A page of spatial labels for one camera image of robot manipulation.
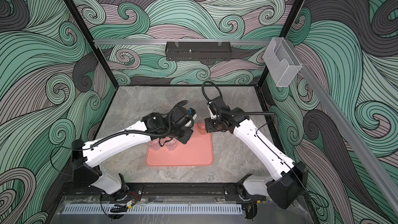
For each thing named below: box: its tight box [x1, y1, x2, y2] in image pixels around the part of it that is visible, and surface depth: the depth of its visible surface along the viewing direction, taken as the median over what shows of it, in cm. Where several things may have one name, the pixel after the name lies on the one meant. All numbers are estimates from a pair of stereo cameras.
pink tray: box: [145, 123, 214, 167], surface depth 87 cm
